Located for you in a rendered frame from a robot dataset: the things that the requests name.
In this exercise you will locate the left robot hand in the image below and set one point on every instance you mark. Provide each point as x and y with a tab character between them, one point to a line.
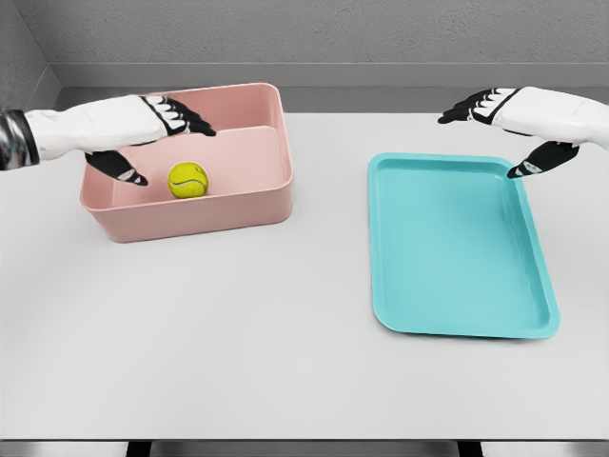
123	124

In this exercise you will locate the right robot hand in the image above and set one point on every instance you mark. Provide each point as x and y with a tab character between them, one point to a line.
528	112

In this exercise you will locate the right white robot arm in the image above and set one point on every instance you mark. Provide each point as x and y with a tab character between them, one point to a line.
598	124

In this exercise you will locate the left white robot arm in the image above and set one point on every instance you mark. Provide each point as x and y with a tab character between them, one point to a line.
33	133

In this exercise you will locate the yellow tennis ball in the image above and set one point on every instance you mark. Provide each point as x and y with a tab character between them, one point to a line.
188	180

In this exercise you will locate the pink plastic basket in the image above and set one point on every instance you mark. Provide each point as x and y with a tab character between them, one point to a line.
228	162

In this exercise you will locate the blue plastic tray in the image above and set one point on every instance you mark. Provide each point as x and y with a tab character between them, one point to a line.
457	247

